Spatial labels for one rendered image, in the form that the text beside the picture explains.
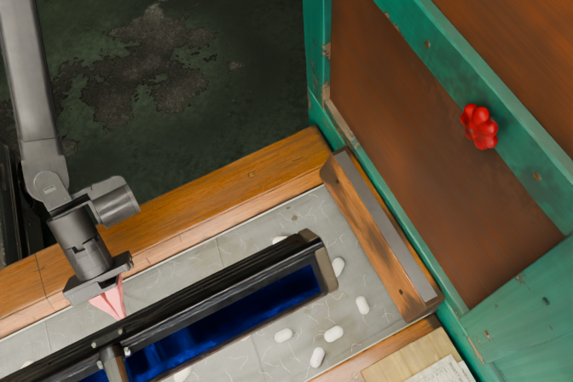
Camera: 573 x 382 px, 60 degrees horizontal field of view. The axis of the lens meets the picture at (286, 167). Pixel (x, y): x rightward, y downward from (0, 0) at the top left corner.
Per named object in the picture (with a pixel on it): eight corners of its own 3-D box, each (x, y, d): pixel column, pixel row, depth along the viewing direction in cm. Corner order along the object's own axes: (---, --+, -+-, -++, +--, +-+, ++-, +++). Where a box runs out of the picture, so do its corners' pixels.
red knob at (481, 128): (451, 125, 46) (463, 98, 42) (471, 116, 46) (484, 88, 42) (479, 162, 44) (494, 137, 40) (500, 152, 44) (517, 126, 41)
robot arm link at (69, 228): (42, 212, 76) (42, 218, 71) (85, 191, 79) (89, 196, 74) (64, 251, 78) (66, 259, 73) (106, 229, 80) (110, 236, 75)
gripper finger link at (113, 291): (138, 326, 77) (111, 274, 75) (94, 347, 76) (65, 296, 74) (141, 306, 84) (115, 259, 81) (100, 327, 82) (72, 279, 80)
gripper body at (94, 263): (131, 274, 76) (109, 231, 74) (66, 303, 74) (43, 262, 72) (134, 258, 82) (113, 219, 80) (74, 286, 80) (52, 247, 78)
